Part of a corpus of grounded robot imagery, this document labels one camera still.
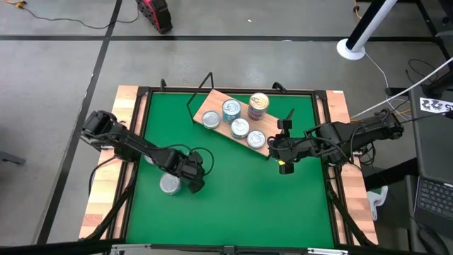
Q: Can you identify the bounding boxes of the yellow cable plug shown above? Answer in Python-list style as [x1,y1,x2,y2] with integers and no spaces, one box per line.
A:
[0,0,28,10]

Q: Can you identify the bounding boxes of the black crossbar with silver brackets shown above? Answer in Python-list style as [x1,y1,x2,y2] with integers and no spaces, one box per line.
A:
[0,239,453,255]

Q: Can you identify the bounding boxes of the thick white cable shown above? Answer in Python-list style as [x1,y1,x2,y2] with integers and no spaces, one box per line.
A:
[350,56,453,120]

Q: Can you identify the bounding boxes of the white plastic bag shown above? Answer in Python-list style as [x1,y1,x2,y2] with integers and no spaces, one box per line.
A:
[366,185,389,221]

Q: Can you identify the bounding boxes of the wooden shelf black metal frame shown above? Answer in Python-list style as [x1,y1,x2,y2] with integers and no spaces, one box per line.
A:
[185,72,295,159]

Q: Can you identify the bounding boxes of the green albacore tuna can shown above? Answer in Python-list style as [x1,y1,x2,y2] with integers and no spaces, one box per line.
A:
[201,110,222,130]
[159,172,183,196]

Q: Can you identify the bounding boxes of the red albacore tuna can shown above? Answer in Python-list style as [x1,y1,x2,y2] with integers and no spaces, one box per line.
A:
[246,130,267,149]

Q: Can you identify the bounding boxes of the green table mat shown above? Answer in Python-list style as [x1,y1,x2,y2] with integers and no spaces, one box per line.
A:
[125,91,336,249]

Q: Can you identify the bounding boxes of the tall pole round white base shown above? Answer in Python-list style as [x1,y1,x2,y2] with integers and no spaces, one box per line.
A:
[336,0,399,61]

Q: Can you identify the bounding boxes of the red and black case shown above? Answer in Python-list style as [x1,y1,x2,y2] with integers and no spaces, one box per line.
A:
[135,0,174,35]

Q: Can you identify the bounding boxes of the white paper marker tag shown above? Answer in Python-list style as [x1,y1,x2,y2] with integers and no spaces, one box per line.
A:
[419,96,453,115]

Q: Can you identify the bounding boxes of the dark laptop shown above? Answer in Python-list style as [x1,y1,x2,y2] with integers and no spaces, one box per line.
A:
[413,174,453,237]

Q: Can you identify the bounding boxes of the black floor cable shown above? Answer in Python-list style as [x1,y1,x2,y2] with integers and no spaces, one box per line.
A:
[21,2,141,30]

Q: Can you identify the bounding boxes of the black power adapter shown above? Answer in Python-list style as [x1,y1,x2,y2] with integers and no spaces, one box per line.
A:
[384,86,410,98]

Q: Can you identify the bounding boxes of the grey desk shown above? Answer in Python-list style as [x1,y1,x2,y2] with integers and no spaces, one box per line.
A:
[408,84,453,249]

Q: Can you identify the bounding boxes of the thin white cable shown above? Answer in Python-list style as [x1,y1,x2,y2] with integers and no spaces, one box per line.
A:
[364,52,413,121]

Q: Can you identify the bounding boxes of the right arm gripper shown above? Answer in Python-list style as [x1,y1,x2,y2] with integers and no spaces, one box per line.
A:
[267,119,297,176]

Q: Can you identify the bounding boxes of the grey furniture foot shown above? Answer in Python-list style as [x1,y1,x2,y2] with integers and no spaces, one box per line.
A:
[0,149,28,166]

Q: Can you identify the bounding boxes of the blue label seafood can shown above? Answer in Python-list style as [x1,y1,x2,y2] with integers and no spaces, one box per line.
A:
[231,118,251,140]

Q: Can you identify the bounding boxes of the black stand base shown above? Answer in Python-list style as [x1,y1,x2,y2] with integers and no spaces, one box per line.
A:
[420,69,453,101]

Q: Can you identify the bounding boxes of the black computer mouse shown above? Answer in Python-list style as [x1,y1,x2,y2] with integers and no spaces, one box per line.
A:
[418,226,450,255]

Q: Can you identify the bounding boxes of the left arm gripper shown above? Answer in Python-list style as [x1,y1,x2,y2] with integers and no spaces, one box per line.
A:
[168,150,207,195]

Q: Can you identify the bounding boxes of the black table frame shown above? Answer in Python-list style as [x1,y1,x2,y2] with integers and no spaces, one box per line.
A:
[79,78,379,249]

